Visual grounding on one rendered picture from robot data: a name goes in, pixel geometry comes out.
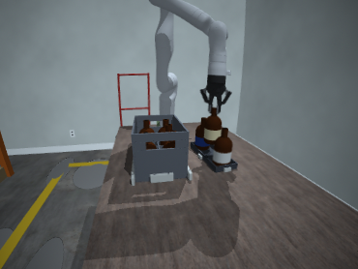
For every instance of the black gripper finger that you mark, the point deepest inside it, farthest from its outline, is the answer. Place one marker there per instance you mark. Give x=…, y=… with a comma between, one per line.
x=219, y=99
x=204, y=96

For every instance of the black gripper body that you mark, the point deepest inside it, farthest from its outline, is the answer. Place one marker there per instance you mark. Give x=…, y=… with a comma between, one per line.
x=219, y=81

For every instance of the orange-brown bottle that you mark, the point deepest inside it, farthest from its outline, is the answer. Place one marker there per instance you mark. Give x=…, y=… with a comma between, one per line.
x=213, y=127
x=146, y=126

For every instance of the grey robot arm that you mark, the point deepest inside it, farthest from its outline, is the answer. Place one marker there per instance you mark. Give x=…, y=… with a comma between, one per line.
x=217, y=33

